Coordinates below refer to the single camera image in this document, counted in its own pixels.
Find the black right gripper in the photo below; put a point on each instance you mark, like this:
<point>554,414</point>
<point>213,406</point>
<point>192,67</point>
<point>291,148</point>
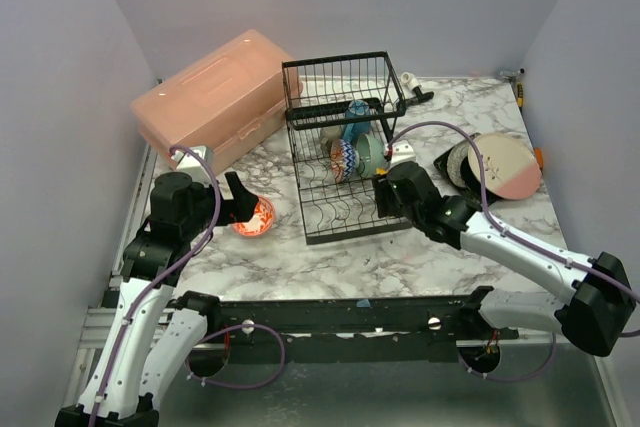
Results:
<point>382,195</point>

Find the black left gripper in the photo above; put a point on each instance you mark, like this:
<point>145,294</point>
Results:
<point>226,204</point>

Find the orange floral bowl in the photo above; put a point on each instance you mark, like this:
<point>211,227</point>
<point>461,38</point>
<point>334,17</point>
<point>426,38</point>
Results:
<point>262,220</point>

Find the mint green bowl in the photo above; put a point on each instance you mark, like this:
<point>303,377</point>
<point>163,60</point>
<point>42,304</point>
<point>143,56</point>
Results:
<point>372,157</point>

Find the blue patterned bowl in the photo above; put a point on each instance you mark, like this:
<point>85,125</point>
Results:
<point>344,160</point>

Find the grey ceramic mug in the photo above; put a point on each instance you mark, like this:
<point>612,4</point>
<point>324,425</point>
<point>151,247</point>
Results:
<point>328,134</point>

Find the blue floral mug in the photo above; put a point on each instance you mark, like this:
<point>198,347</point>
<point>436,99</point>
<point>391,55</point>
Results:
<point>356,114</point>

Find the pink and cream plate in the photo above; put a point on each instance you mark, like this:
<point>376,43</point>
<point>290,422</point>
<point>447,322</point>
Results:
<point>511,170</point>

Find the speckled white plate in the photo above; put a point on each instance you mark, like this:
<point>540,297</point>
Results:
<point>454,161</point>

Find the black round plate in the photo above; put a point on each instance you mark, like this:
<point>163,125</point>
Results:
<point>473,185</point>

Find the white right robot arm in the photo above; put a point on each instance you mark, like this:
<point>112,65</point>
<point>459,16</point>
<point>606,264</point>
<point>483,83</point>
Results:
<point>586,299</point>

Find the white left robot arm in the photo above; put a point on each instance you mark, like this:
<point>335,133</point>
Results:
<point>152,334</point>

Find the black floral square plate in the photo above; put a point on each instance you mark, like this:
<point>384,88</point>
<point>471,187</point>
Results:
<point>440,164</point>

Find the pink plastic storage box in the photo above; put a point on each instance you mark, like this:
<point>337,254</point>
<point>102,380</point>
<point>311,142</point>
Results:
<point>229,101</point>

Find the black and white pipe fitting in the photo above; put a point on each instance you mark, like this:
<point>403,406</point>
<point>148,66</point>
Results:
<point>410,81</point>

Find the orange clamp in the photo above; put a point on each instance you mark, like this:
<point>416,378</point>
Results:
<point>539,157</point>

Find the yellow black tool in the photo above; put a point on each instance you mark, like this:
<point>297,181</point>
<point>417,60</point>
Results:
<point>519,95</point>

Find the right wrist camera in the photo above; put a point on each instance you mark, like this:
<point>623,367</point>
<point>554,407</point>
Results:
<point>400,152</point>

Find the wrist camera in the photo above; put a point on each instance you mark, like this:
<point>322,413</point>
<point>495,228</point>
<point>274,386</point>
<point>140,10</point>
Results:
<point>400,152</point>
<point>187,164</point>

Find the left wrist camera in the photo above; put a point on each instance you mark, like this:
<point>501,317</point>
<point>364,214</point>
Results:
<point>187,164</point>

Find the black wire dish rack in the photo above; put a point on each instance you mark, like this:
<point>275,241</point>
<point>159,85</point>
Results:
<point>340,113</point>

